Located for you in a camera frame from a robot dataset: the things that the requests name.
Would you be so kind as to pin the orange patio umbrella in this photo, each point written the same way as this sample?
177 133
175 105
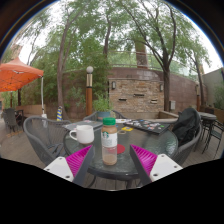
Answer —
16 75

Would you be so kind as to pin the black wall lamp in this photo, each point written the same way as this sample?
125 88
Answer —
113 85
161 87

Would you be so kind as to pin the white sticker sheet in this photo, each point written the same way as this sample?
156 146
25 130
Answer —
121 120

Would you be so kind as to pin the green-capped coffee drink bottle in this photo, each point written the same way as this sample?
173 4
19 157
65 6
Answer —
109 140

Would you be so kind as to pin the black jacket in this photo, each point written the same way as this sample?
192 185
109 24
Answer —
186 126

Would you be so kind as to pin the small yellow card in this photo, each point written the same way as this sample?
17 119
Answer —
127 128

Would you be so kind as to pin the blue and yellow striped cone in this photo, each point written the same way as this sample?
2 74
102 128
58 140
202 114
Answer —
59 114

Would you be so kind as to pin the group of dark patio chairs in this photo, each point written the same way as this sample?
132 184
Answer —
10 118

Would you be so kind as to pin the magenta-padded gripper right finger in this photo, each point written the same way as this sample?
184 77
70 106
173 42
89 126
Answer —
145 160

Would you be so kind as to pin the flat round red coaster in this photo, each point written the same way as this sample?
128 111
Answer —
121 149

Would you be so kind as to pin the black laptop with stickers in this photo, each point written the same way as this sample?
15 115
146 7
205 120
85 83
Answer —
148 126

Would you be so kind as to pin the grey wall utility box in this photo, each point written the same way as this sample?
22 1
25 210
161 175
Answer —
172 105

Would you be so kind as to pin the globe-topped lamp post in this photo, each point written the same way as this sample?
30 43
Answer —
89 96

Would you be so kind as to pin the grey laptop with stickers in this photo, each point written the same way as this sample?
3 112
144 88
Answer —
81 125

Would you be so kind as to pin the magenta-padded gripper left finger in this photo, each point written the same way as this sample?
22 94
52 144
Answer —
78 160

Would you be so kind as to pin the grey wicker chair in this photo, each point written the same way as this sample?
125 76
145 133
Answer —
186 151
91 116
41 133

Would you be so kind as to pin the green plant in blue pot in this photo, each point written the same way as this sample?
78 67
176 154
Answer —
102 106

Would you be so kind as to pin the white ceramic mug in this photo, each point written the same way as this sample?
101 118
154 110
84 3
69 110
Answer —
83 134

